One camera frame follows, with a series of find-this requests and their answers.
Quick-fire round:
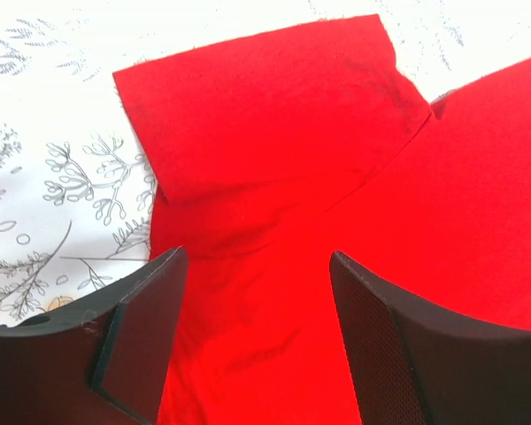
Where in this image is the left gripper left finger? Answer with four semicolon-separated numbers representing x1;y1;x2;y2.
0;248;188;424

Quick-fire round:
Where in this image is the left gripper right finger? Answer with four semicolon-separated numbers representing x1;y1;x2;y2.
330;252;531;425

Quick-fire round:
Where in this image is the red t shirt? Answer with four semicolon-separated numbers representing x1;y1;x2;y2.
114;15;531;424

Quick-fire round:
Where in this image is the floral patterned table mat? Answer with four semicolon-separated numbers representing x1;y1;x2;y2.
0;1;531;326

